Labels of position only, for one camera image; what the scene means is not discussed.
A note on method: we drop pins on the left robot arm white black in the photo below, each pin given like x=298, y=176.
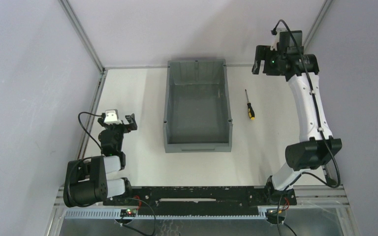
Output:
x=87, y=181

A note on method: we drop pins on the left aluminium frame post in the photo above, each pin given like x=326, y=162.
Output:
x=80, y=31

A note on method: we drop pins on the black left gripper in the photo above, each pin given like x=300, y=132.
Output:
x=117, y=126

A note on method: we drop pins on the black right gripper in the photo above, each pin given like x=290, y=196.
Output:
x=264, y=61

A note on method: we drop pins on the left controller board with leds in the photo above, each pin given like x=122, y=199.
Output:
x=129, y=212

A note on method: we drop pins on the grey plastic storage bin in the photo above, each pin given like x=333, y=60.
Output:
x=197, y=115

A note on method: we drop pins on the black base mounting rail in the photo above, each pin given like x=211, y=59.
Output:
x=212, y=200

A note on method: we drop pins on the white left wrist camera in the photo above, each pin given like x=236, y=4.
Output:
x=111, y=117

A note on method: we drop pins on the right aluminium frame post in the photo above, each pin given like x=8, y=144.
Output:
x=317, y=22

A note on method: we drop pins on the right controller board with wires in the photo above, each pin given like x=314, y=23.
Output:
x=274, y=217

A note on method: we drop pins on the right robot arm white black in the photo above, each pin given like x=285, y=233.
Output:
x=317, y=145

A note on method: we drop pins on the aluminium frame post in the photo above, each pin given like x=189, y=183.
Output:
x=317, y=22
x=80, y=31

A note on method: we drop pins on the grey slotted cable duct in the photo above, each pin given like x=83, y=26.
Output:
x=117, y=213

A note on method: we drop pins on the black yellow handled screwdriver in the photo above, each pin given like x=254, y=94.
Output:
x=251, y=112

